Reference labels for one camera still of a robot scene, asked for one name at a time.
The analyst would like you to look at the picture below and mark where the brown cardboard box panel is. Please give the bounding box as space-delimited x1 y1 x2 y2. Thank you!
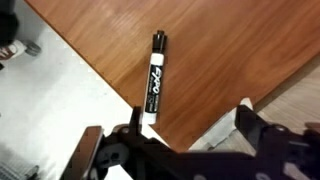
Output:
189 55 320 154

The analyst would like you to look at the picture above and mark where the black white Expo marker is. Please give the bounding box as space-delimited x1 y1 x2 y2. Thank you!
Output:
142 30 167 125

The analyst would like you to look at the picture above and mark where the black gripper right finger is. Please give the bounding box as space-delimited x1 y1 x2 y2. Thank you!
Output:
235 105 268 150

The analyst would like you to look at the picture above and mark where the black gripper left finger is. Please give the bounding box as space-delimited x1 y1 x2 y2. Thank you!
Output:
128 106 157 144

